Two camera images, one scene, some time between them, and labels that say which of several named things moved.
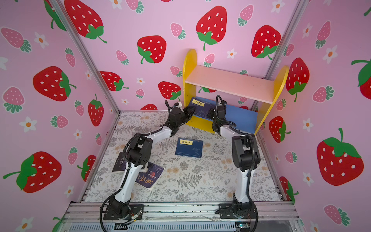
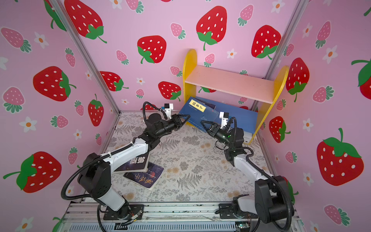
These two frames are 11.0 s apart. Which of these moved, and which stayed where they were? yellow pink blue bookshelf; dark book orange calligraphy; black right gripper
Moved: black right gripper
Stayed: dark book orange calligraphy; yellow pink blue bookshelf
